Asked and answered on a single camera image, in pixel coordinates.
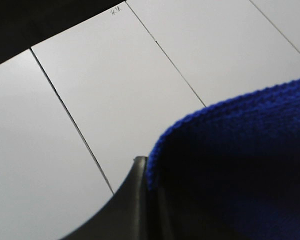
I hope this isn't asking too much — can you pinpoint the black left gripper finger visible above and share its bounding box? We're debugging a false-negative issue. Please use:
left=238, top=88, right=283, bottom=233
left=65, top=156, right=170, bottom=240

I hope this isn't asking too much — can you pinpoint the blue microfibre towel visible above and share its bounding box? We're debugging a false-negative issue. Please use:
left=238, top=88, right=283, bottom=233
left=146, top=79, right=300, bottom=240

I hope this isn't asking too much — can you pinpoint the black table cloth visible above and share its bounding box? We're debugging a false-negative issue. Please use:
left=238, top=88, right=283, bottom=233
left=0, top=0, right=120, bottom=64

